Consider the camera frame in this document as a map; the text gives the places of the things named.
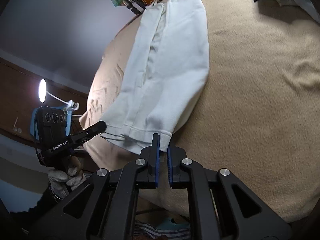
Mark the white ring light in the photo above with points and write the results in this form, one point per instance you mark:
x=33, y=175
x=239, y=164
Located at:
x=43, y=92

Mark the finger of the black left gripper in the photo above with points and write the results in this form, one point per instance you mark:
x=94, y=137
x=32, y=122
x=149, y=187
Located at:
x=92, y=131

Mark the tan bed blanket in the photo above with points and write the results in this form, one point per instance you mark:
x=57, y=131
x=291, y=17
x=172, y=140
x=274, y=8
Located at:
x=258, y=115

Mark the white garment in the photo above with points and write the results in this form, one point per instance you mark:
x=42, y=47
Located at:
x=164, y=77

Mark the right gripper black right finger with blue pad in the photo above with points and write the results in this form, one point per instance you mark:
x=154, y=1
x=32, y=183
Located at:
x=179, y=174

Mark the white gloved left hand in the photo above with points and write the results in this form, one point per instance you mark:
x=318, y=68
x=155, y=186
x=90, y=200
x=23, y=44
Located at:
x=72, y=178

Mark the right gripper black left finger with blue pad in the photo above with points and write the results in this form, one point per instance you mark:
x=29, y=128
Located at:
x=148, y=176

